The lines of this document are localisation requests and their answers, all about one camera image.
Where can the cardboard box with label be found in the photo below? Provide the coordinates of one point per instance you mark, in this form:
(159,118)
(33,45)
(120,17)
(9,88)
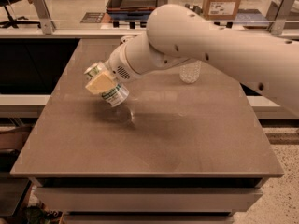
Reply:
(220,9)

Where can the clear plastic water bottle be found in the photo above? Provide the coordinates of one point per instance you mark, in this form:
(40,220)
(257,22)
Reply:
(190,73)

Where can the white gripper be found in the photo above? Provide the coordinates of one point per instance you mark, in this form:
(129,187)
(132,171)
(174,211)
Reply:
(117,67)

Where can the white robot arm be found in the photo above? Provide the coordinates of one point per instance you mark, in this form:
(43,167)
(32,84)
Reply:
(175,36)

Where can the right metal railing post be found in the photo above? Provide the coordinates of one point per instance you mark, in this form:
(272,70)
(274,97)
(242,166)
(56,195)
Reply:
(280,19)

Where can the left metal railing post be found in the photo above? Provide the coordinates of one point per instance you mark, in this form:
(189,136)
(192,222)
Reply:
(46,22)

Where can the white green 7up can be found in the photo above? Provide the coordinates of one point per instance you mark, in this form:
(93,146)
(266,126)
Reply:
(115,96)

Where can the gold soda can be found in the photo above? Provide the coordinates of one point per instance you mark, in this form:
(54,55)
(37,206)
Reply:
(125,39)

